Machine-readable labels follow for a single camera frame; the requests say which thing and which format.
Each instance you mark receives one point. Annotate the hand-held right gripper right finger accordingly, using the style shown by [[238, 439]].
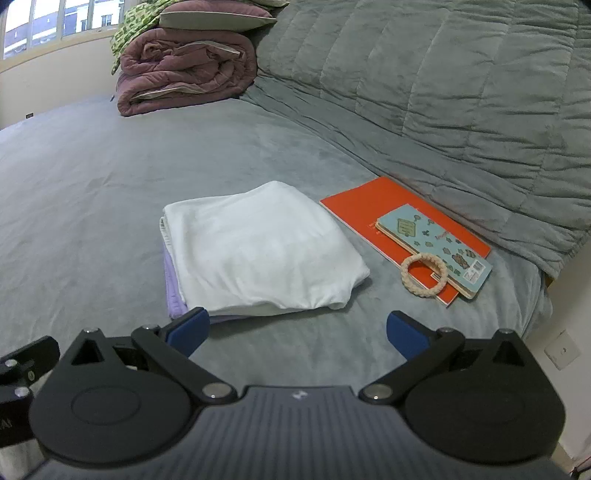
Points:
[[406, 333]]

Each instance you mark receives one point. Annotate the grey quilted blanket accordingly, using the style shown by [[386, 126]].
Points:
[[438, 92]]

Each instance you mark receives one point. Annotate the purple folded garment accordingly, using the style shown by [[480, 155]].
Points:
[[174, 295]]

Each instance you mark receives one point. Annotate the mauve folded comforter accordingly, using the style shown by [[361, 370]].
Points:
[[184, 64]]

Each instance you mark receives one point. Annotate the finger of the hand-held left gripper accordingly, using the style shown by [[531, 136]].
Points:
[[32, 357]]

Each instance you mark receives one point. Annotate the teal illustrated book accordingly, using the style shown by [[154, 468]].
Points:
[[415, 226]]

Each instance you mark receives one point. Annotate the orange notebook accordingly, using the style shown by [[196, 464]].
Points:
[[369, 203]]

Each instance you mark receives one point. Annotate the window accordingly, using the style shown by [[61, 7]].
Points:
[[46, 23]]

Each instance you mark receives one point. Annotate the white garment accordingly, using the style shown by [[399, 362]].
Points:
[[258, 244]]

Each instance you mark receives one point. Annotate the mauve pillow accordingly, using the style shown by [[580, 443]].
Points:
[[217, 16]]

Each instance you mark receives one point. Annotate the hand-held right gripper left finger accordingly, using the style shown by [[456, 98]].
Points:
[[187, 328]]

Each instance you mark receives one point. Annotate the white wall socket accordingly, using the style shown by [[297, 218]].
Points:
[[562, 350]]

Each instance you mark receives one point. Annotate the green patterned pillow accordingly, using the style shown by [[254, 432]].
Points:
[[134, 27]]

